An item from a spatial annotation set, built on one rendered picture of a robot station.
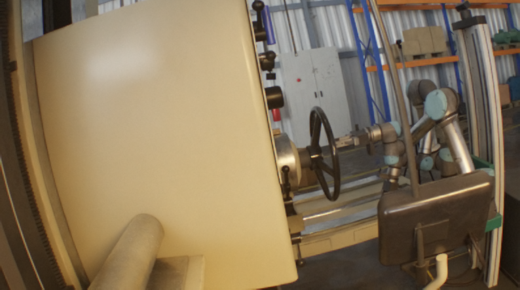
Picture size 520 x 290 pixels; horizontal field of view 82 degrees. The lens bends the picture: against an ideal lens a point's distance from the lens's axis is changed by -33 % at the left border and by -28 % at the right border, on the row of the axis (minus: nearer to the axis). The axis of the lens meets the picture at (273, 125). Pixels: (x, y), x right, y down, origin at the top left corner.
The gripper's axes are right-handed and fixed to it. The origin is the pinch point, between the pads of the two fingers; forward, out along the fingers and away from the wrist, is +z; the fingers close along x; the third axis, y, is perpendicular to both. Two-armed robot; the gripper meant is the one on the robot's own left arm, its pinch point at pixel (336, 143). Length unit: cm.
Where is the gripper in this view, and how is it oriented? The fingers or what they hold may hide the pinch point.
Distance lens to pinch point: 177.7
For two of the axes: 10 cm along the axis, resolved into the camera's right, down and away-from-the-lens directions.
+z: -9.8, 1.9, -1.0
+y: -1.8, -9.8, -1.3
